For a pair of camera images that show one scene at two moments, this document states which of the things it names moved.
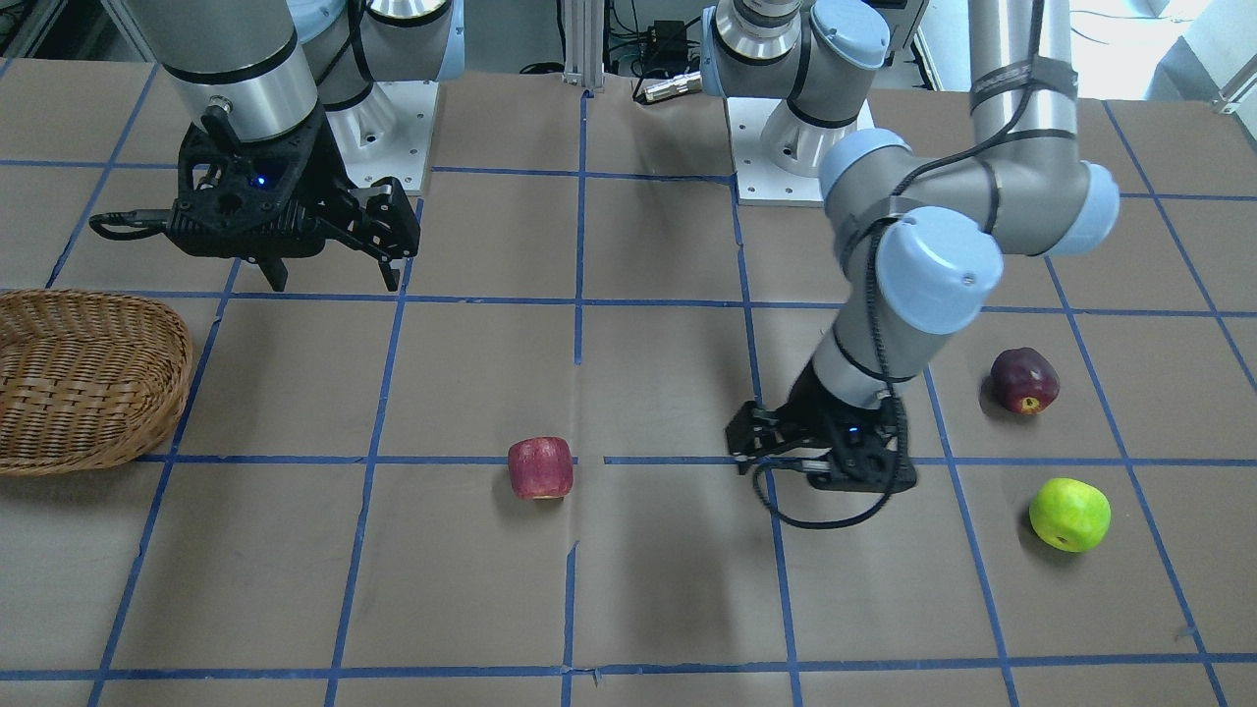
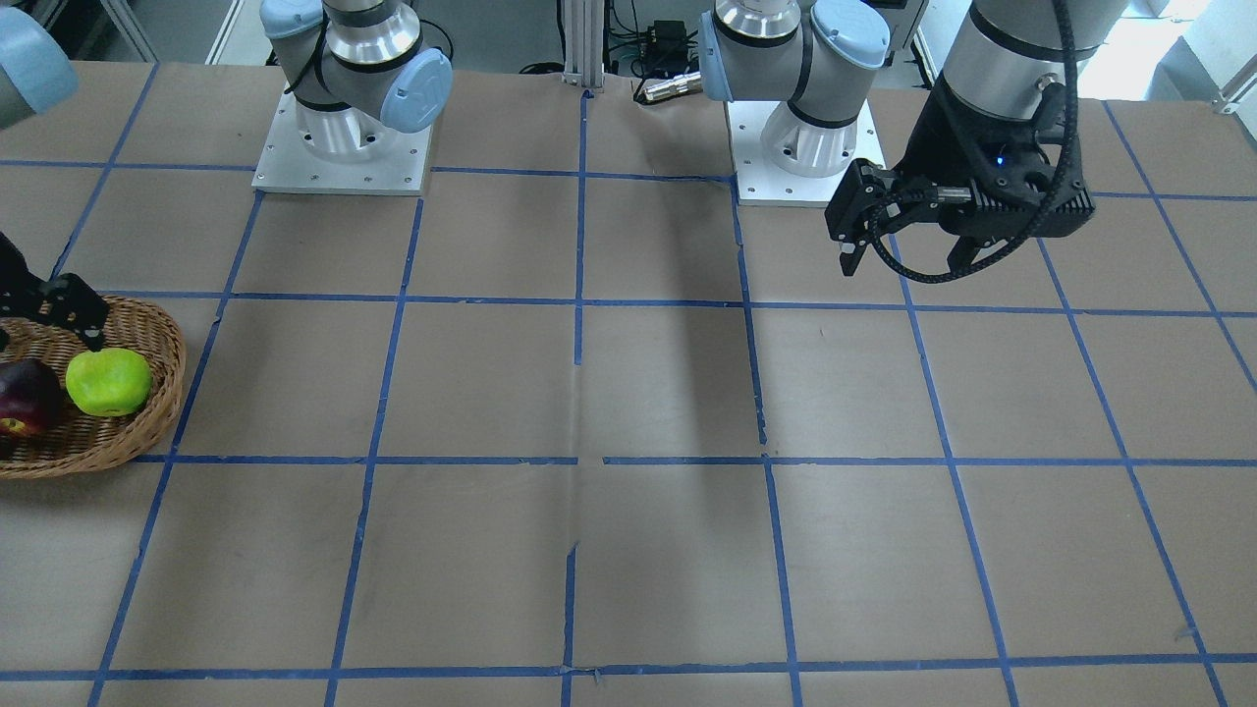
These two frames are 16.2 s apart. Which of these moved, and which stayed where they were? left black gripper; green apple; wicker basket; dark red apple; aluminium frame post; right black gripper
Moved: left black gripper; dark red apple; right black gripper; green apple
Stayed: aluminium frame post; wicker basket
